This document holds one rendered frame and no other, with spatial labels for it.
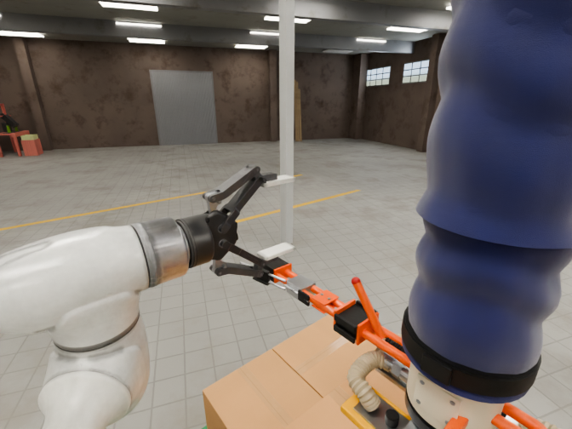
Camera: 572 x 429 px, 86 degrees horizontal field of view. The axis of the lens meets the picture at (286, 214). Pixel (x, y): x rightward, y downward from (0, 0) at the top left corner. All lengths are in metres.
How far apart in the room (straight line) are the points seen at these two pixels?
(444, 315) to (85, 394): 0.51
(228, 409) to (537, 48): 1.50
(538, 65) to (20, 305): 0.60
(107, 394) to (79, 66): 15.03
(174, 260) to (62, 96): 15.10
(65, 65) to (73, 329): 15.10
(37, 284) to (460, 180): 0.52
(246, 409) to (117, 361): 1.14
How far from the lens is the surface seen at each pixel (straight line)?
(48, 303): 0.41
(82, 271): 0.41
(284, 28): 3.77
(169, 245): 0.43
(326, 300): 0.91
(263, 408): 1.56
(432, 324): 0.61
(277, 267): 1.04
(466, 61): 0.50
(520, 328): 0.61
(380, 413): 0.84
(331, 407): 1.06
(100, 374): 0.47
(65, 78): 15.44
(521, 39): 0.48
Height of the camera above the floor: 1.78
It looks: 20 degrees down
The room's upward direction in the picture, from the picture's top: straight up
